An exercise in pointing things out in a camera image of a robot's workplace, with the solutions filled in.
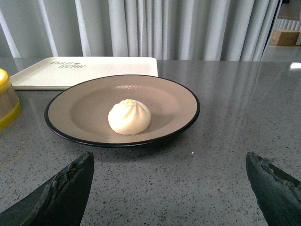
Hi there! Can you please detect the white rectangular bear tray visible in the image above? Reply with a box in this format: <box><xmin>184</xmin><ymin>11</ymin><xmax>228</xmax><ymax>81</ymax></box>
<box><xmin>10</xmin><ymin>56</ymin><xmax>158</xmax><ymax>90</ymax></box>

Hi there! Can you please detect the tan plate with black rim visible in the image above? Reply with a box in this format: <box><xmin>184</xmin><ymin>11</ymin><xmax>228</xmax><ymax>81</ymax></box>
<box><xmin>44</xmin><ymin>75</ymin><xmax>200</xmax><ymax>147</ymax></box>

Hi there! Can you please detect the white steamed bun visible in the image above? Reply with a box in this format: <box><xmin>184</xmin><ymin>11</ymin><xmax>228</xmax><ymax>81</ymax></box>
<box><xmin>108</xmin><ymin>99</ymin><xmax>151</xmax><ymax>135</ymax></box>

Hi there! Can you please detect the brown cardboard box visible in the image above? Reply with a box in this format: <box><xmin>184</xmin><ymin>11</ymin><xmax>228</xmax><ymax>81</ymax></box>
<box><xmin>270</xmin><ymin>29</ymin><xmax>300</xmax><ymax>46</ymax></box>

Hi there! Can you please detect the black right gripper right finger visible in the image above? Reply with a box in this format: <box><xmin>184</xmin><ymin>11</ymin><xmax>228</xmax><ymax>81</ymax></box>
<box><xmin>246</xmin><ymin>152</ymin><xmax>301</xmax><ymax>226</ymax></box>

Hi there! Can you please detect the grey pleated curtain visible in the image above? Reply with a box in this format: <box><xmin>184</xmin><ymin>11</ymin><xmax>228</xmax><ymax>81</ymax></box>
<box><xmin>0</xmin><ymin>0</ymin><xmax>281</xmax><ymax>61</ymax></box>

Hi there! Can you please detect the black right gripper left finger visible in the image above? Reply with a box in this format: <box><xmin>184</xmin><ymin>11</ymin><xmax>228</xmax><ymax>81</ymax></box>
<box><xmin>0</xmin><ymin>152</ymin><xmax>94</xmax><ymax>226</ymax></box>

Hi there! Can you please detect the yellow-rimmed wooden steamer basket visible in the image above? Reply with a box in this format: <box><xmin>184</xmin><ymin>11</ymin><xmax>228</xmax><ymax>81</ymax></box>
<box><xmin>0</xmin><ymin>69</ymin><xmax>21</xmax><ymax>130</ymax></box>

